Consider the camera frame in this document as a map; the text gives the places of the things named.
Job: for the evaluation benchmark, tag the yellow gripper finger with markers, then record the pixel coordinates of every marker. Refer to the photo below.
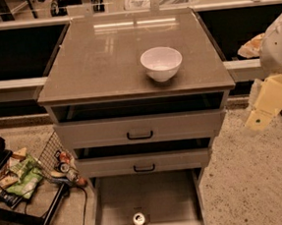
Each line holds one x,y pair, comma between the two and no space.
265,102
251,48

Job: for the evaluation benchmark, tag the orange soda can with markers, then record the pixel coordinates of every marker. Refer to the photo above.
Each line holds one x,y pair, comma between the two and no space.
139,219

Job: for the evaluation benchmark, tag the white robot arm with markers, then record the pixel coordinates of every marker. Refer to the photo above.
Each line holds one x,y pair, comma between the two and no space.
270,56

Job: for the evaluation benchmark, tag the grey drawer cabinet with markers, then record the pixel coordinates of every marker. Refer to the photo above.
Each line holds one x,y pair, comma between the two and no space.
97,75

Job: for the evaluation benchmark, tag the grey bottom drawer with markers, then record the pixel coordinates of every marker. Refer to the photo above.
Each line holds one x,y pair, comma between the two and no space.
165,198

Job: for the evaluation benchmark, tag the grey drawer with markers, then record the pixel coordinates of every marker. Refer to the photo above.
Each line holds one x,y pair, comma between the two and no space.
165,198
123,165
166,127

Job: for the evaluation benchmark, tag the grey middle drawer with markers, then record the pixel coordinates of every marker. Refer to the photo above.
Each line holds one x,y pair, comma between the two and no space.
123,165

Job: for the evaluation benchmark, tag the grey top drawer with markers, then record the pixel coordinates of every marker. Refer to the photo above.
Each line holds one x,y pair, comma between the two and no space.
166,127

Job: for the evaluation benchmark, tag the red soda can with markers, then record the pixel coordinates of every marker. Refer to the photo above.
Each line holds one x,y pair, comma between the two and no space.
64,157

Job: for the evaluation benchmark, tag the white ceramic bowl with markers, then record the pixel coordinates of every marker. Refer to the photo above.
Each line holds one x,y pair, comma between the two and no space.
161,63

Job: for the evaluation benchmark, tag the brown bottle in basket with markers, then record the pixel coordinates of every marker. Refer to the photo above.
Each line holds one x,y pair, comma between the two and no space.
74,177

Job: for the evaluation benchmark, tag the green snack bag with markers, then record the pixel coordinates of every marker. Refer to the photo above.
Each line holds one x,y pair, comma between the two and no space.
28,177

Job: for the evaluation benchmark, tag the blue snack bag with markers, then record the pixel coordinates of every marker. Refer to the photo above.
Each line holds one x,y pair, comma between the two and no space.
10,199

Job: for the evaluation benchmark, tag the black top drawer handle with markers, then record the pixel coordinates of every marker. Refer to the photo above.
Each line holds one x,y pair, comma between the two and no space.
141,137

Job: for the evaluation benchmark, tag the black drawer handle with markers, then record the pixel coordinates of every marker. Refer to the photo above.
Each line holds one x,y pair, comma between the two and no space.
150,168
141,137

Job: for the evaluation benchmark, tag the black middle drawer handle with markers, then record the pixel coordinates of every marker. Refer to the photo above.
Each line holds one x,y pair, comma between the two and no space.
150,168

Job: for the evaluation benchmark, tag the wire mesh basket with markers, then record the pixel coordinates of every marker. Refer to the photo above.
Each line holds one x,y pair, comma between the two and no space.
52,169

